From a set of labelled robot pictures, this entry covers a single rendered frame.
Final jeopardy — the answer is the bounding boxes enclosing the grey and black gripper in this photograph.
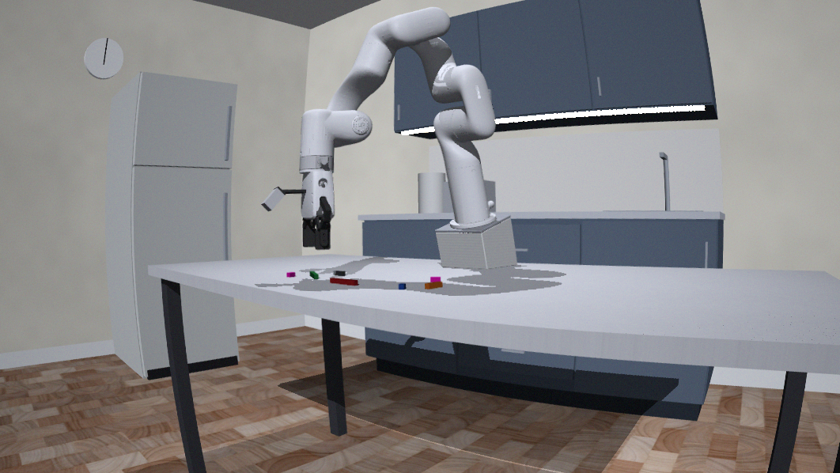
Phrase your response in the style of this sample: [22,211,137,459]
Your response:
[300,169,335,250]

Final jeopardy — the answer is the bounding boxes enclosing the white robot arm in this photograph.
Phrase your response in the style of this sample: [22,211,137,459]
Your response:
[300,7,496,229]

